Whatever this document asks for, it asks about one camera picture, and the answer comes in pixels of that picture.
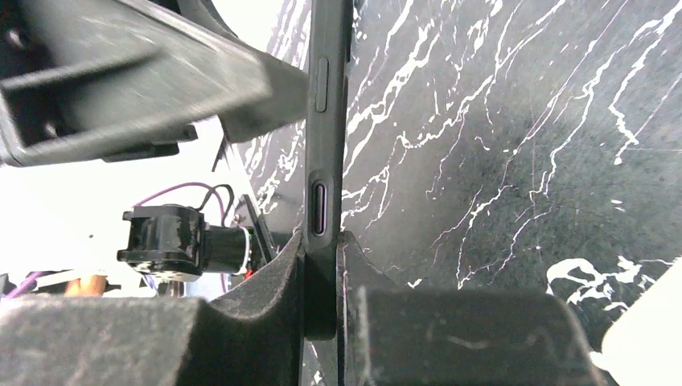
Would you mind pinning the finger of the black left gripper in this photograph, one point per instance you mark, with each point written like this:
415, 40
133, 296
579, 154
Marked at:
112, 80

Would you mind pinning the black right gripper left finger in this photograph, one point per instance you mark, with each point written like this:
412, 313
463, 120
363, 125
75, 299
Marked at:
252, 335

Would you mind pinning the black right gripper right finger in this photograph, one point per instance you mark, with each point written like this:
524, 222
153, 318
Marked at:
394, 335

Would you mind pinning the phone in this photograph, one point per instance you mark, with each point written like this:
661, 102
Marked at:
329, 53

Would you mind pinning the beige pink phone case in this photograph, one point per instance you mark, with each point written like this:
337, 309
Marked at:
644, 346

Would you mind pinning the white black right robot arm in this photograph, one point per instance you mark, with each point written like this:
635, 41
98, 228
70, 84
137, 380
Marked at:
176, 243

